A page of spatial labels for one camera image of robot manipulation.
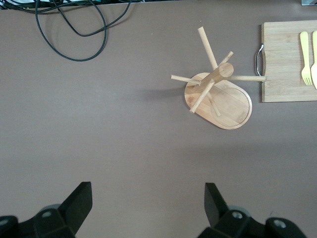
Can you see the yellow plastic knife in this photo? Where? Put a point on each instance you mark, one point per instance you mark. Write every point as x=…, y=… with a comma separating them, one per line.
x=315, y=74

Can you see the brown table cover sheet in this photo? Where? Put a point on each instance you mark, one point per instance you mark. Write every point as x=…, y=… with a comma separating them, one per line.
x=99, y=124

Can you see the yellow plastic fork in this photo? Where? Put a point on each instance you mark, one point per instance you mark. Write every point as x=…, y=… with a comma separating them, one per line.
x=305, y=72

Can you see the wooden mug tree stand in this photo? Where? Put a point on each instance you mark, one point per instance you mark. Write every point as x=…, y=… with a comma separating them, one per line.
x=230, y=111

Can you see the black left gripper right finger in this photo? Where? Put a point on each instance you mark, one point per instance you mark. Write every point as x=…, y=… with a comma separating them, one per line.
x=218, y=213

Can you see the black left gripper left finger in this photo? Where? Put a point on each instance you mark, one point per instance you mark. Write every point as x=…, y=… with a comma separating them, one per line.
x=71, y=213

